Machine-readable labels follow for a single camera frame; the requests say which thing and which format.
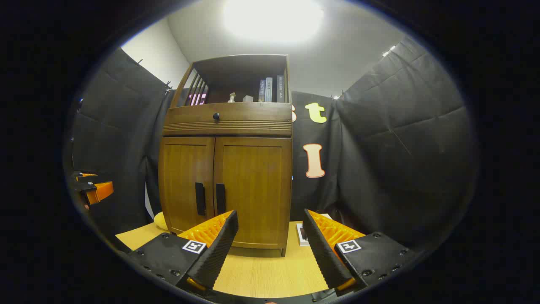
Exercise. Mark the white cardboard box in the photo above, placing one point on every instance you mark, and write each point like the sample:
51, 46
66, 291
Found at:
301, 238

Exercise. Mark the small pale figurine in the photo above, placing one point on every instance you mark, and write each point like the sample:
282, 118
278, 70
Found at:
231, 98

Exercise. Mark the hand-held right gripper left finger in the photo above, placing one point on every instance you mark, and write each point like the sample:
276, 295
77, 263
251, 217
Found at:
221, 245

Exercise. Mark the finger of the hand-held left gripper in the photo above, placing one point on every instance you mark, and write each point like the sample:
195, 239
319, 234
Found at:
101, 192
86, 174

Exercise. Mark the wooden double-door shoe cabinet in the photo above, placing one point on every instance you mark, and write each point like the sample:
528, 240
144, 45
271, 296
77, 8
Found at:
228, 126

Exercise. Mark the ceiling light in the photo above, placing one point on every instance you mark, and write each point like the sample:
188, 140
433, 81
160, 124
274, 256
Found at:
272, 19

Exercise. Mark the grey book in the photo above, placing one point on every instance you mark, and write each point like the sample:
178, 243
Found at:
268, 89

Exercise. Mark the small white block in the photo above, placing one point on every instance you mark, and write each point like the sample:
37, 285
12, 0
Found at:
247, 99

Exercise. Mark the yellow round object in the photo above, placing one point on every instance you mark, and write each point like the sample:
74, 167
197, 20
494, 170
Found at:
160, 221

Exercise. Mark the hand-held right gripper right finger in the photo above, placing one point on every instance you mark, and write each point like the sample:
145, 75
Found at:
322, 249

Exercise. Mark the wooden cabinet door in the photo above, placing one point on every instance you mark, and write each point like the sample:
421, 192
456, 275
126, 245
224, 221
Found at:
253, 177
181, 177

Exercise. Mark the wooden cabinet drawer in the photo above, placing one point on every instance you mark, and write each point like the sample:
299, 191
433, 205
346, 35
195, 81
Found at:
253, 114

